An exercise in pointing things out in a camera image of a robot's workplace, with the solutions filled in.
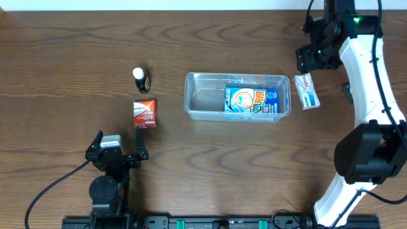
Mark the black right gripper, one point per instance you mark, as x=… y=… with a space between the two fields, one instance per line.
x=306 y=56

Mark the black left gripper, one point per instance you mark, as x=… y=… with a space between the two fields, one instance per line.
x=117 y=156

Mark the dark green round-label packet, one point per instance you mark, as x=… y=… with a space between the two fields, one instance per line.
x=347 y=92

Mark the white Panadol box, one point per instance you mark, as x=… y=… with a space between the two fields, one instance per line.
x=306 y=91

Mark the blue Kool Fever box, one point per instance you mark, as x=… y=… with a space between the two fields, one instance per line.
x=251 y=100

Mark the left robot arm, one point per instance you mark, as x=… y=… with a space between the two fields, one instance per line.
x=109 y=193

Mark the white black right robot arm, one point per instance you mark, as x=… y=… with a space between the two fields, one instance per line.
x=376 y=148

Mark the clear plastic container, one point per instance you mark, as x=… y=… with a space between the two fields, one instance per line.
x=204 y=95

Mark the red medicine box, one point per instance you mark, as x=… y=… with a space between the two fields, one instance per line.
x=145 y=114

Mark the dark bottle white cap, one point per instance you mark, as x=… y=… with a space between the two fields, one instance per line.
x=142 y=80

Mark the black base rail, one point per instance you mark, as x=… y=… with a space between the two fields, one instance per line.
x=164 y=222

